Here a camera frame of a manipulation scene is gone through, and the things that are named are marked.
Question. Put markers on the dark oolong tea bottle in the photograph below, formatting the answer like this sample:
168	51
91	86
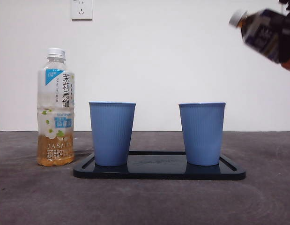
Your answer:
259	30

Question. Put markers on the blue ribbed plastic cup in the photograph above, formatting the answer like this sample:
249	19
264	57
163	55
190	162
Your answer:
112	133
202	133

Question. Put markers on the white wall socket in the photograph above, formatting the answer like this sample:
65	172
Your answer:
81	10

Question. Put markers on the pale jasmine tea bottle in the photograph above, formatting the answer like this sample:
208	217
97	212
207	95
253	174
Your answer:
55	98

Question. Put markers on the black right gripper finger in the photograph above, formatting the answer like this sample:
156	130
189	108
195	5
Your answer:
287	47

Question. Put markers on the dark teal rectangular tray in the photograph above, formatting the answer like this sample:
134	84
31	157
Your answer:
158	171

